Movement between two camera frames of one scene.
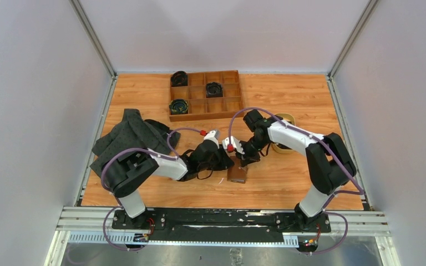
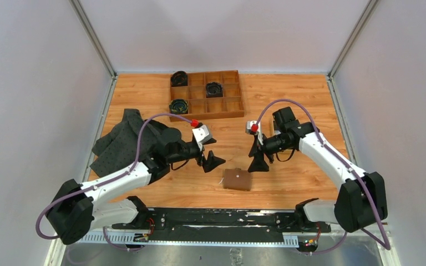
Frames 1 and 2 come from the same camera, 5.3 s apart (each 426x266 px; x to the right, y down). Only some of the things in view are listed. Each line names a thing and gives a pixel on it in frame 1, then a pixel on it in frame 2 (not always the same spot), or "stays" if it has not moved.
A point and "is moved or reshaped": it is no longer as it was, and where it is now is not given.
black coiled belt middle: [214, 90] stays
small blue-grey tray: [237, 173] is moved or reshaped
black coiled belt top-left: [179, 78] stays
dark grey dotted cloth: [132, 132] stays
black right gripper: [247, 158] → [258, 163]
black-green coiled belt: [178, 106] stays
